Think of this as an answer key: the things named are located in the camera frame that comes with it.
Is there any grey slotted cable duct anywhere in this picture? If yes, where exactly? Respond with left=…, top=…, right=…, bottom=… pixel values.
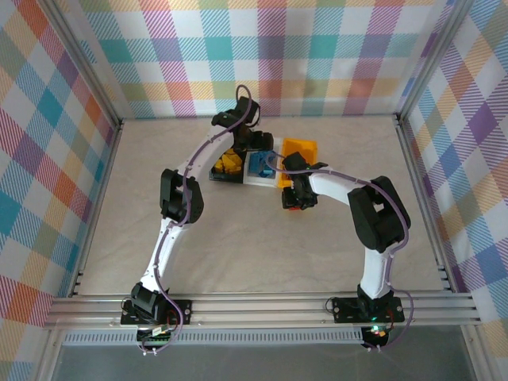
left=62, top=331, right=365, bottom=347

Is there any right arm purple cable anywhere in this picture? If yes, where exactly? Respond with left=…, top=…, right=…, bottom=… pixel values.
left=264, top=152, right=416, bottom=352

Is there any white plastic bin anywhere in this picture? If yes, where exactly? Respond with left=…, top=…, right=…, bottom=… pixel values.
left=241, top=137, right=287, bottom=189

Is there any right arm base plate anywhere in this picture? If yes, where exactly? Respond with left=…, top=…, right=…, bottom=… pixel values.
left=331, top=296, right=406, bottom=324

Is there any yellow plastic bin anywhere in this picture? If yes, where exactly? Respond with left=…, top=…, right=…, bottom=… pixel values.
left=275, top=137, right=321, bottom=190

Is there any black plastic bin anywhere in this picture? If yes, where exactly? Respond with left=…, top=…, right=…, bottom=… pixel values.
left=209, top=148, right=245, bottom=185

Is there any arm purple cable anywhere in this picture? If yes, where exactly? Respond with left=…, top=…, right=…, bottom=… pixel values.
left=264, top=152, right=416, bottom=352
left=138, top=85, right=260, bottom=356

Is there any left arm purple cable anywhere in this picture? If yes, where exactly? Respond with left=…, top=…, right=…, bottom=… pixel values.
left=138, top=85, right=260, bottom=356

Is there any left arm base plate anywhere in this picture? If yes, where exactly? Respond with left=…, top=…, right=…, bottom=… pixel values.
left=120, top=299, right=194, bottom=327

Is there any aluminium corner post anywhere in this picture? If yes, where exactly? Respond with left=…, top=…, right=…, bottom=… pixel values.
left=394, top=0, right=475, bottom=122
left=39, top=0, right=124, bottom=127

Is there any aluminium side rail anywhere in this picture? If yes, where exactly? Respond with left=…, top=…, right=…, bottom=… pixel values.
left=67, top=121, right=125, bottom=298
left=393, top=114, right=475, bottom=295

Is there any aluminium front rail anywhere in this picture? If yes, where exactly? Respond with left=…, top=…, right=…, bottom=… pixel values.
left=42, top=292, right=483, bottom=331

